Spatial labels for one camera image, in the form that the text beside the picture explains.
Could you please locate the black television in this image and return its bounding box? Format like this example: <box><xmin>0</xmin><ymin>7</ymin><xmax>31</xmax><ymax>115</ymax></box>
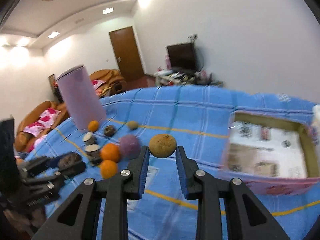
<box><xmin>166</xmin><ymin>42</ymin><xmax>199</xmax><ymax>74</ymax></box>

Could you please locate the small orange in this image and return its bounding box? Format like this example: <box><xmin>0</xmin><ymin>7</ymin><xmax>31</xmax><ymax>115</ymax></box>
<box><xmin>87</xmin><ymin>120</ymin><xmax>100</xmax><ymax>132</ymax></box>

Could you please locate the orange leather sofa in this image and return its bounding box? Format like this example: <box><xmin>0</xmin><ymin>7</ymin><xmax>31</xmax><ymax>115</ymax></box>
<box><xmin>14</xmin><ymin>101</ymin><xmax>69</xmax><ymax>153</ymax></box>

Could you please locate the orange leather armchair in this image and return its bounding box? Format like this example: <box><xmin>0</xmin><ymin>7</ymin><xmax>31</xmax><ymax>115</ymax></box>
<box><xmin>89</xmin><ymin>69</ymin><xmax>127</xmax><ymax>98</ymax></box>

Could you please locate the dark wrinkled passion fruit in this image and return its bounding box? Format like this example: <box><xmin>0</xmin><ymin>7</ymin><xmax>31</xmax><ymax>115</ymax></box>
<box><xmin>57</xmin><ymin>152</ymin><xmax>82</xmax><ymax>169</ymax></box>

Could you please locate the pink metal tin box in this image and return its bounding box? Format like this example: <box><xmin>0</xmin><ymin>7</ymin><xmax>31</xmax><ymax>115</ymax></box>
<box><xmin>219</xmin><ymin>111</ymin><xmax>319</xmax><ymax>195</ymax></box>

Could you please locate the brown wooden door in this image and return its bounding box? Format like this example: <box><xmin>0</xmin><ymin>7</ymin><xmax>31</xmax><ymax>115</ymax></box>
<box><xmin>109</xmin><ymin>27</ymin><xmax>144</xmax><ymax>82</ymax></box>

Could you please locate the purple round fruit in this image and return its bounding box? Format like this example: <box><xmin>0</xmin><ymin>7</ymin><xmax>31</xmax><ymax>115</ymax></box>
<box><xmin>119</xmin><ymin>134</ymin><xmax>141</xmax><ymax>159</ymax></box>

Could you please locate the white floral mug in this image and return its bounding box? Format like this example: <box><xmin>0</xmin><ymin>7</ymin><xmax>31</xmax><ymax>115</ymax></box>
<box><xmin>312</xmin><ymin>104</ymin><xmax>320</xmax><ymax>131</ymax></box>

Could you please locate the purple electric kettle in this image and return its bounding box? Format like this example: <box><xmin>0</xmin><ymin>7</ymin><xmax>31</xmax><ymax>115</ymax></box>
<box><xmin>56</xmin><ymin>65</ymin><xmax>106</xmax><ymax>131</ymax></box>

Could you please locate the paper leaflet in tin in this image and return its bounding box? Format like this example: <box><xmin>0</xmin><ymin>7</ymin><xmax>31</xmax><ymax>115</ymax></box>
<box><xmin>227</xmin><ymin>121</ymin><xmax>308</xmax><ymax>179</ymax></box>

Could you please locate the pink floral cushion on armchair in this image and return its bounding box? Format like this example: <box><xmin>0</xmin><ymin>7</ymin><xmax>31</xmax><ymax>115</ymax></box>
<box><xmin>92</xmin><ymin>79</ymin><xmax>105</xmax><ymax>90</ymax></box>

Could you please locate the white tv stand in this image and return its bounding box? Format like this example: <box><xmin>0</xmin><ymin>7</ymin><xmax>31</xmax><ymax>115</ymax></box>
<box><xmin>153</xmin><ymin>70</ymin><xmax>225</xmax><ymax>88</ymax></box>

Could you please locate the large brown round fruit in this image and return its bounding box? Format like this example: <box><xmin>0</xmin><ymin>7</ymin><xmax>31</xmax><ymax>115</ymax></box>
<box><xmin>149</xmin><ymin>133</ymin><xmax>177</xmax><ymax>158</ymax></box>

